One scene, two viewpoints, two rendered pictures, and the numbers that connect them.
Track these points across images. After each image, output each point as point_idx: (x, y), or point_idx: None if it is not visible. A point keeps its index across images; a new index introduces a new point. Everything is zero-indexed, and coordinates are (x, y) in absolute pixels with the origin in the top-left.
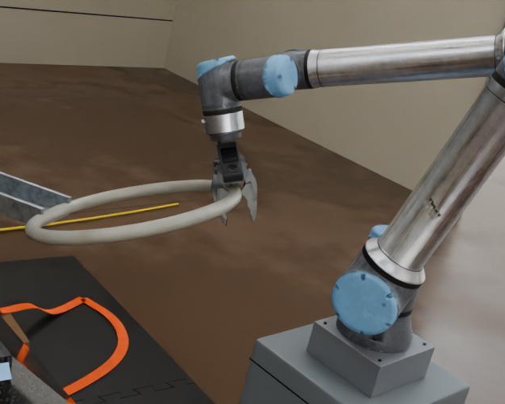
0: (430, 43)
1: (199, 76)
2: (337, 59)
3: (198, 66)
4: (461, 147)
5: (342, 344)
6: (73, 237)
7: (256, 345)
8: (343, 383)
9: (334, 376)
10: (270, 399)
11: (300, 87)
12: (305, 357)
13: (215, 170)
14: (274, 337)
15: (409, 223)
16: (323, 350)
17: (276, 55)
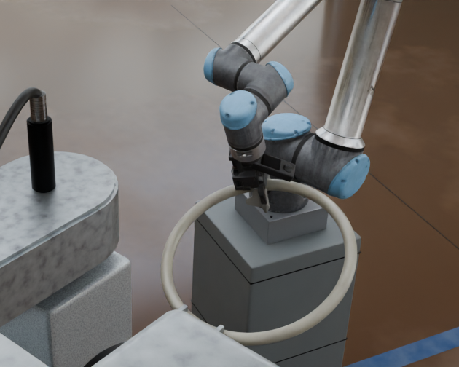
0: None
1: (247, 124)
2: (268, 38)
3: (242, 118)
4: (381, 44)
5: (296, 216)
6: (341, 298)
7: (255, 271)
8: (310, 237)
9: (301, 239)
10: (277, 291)
11: None
12: (276, 247)
13: (242, 183)
14: (249, 257)
15: (362, 109)
16: (282, 232)
17: (276, 67)
